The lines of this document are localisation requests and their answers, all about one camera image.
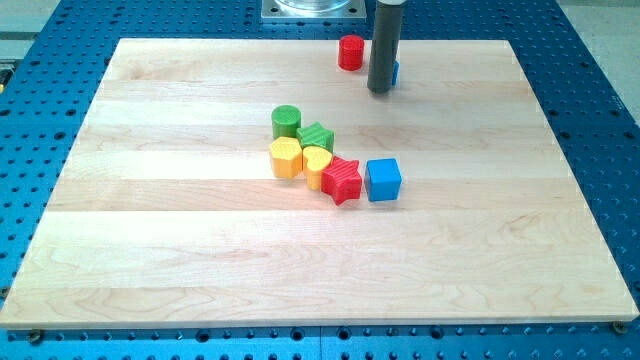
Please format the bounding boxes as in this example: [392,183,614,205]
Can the board clamp screw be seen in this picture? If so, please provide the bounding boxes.
[26,329,43,345]
[611,321,628,335]

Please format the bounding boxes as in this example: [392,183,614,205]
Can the right board clamp screw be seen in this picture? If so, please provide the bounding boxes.
[611,321,628,335]

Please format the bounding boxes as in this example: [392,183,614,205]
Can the left board clamp screw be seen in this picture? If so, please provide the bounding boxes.
[26,329,43,345]

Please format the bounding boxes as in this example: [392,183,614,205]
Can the red star block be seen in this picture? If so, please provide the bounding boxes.
[321,156,363,206]

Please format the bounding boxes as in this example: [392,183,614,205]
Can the green cylinder block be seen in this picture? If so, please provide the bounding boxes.
[271,105,302,139]

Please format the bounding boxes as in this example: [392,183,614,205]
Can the small blue block behind tool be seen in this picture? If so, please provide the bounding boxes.
[391,60,400,87]

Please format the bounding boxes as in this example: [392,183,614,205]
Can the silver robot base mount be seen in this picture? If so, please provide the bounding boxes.
[261,0,367,20]

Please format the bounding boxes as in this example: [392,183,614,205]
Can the yellow heart block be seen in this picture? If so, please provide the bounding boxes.
[302,146,333,190]

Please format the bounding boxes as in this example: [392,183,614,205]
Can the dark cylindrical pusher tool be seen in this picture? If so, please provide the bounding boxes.
[367,0,406,95]

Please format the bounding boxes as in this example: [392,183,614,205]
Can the light wooden board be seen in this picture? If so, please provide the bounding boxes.
[1,38,638,329]

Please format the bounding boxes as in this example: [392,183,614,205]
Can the green star block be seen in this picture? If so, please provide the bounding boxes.
[296,122,335,152]

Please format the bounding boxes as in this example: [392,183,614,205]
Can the blue cube block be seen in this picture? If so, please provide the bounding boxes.
[365,158,402,202]

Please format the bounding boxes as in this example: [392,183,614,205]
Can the red cylinder block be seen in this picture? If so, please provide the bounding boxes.
[337,35,365,71]

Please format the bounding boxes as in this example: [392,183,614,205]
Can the yellow pentagon block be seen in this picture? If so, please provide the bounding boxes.
[269,137,302,179]

